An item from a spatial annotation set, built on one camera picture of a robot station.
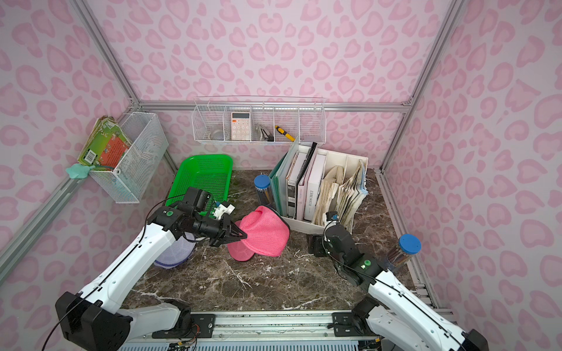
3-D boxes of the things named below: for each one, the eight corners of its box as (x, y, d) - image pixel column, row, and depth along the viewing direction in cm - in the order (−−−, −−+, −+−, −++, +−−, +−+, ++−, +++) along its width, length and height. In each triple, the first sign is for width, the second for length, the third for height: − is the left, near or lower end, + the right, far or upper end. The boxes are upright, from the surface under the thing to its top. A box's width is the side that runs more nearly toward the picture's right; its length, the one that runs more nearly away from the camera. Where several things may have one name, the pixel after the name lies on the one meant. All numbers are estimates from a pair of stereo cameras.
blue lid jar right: (379, 269, 87) (399, 246, 71) (386, 256, 91) (406, 231, 75) (393, 278, 85) (417, 257, 69) (400, 264, 88) (424, 241, 72)
